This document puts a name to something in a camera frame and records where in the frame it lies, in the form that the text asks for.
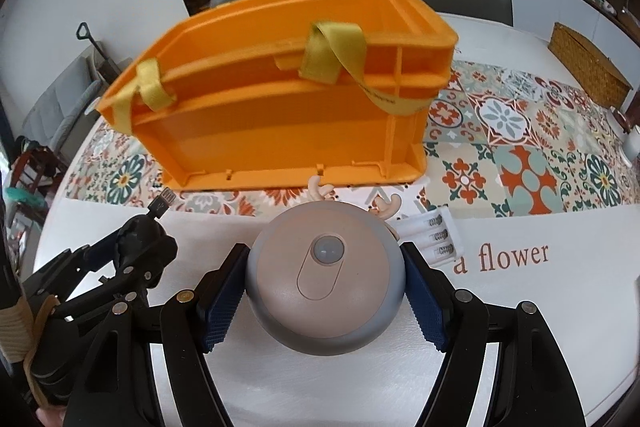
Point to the patterned tile table runner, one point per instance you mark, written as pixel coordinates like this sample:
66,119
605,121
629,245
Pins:
499,143

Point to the white battery charger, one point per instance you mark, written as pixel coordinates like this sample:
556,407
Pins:
435,235

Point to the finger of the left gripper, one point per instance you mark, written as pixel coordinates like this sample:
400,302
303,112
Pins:
62,275
106,294

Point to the grey sofa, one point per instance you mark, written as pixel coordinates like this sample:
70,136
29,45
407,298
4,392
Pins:
62,117

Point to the pink round night light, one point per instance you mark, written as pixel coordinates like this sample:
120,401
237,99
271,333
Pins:
327,277

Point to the white cup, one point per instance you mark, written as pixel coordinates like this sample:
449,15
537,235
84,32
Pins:
629,149

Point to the wicker basket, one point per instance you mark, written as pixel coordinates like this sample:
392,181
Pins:
597,75

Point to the orange storage box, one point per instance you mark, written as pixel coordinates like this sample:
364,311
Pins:
260,94

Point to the black retractable cable reel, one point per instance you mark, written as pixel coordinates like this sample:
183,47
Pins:
143,245

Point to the left hand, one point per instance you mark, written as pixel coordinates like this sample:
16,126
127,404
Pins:
51,416

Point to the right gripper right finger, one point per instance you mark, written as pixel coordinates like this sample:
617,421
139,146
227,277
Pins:
532,384

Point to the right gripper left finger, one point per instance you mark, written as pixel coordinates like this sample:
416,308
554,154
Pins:
192,323

